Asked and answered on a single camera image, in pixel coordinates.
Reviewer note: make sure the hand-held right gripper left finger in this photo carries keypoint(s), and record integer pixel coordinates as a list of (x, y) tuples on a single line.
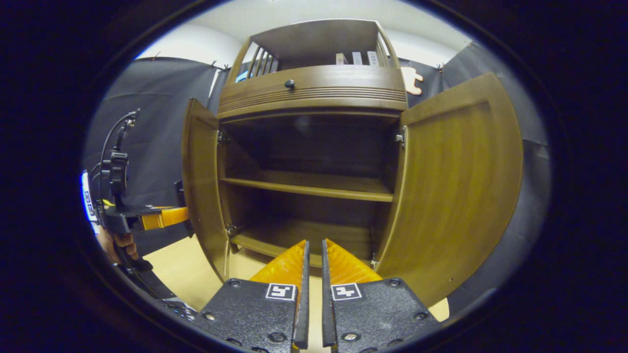
[(303, 314)]

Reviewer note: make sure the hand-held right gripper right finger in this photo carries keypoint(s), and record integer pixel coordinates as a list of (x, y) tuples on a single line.
[(327, 314)]

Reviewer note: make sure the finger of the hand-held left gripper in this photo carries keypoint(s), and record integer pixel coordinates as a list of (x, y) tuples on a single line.
[(164, 218)]

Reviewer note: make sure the wooden shoe cabinet door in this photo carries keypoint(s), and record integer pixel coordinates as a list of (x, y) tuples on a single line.
[(201, 186), (456, 186)]

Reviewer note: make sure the metal door hinge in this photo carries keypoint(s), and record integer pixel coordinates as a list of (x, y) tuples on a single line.
[(231, 229), (401, 137), (374, 261), (222, 138)]

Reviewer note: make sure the black backdrop cloth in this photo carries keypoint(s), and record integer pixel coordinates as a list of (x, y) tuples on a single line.
[(147, 122)]

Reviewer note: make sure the wooden inner shelf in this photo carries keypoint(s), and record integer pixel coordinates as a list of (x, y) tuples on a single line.
[(314, 185)]

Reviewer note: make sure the black round knob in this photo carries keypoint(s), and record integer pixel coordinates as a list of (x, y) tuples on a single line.
[(290, 84)]

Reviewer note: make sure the grey upright book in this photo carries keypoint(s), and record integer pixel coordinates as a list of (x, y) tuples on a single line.
[(357, 58)]

